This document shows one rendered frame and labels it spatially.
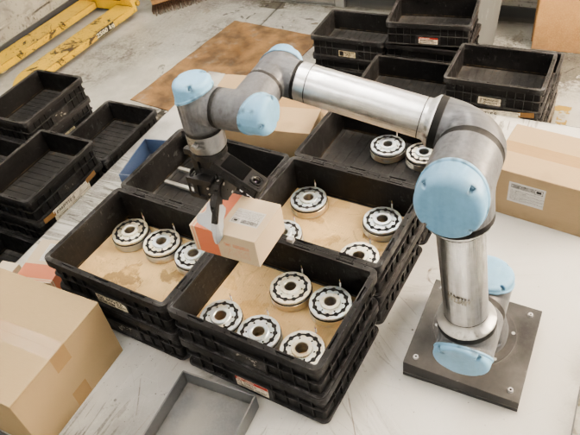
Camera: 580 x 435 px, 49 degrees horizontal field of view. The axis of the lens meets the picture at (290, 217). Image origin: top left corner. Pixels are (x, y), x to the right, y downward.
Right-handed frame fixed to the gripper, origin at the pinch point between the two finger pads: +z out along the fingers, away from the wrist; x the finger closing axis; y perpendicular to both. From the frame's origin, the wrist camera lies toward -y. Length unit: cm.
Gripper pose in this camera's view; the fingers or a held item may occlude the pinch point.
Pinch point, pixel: (236, 222)
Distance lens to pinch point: 136.1
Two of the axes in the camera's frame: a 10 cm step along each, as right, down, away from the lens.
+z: 1.3, 7.2, 6.8
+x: -4.4, 6.6, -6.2
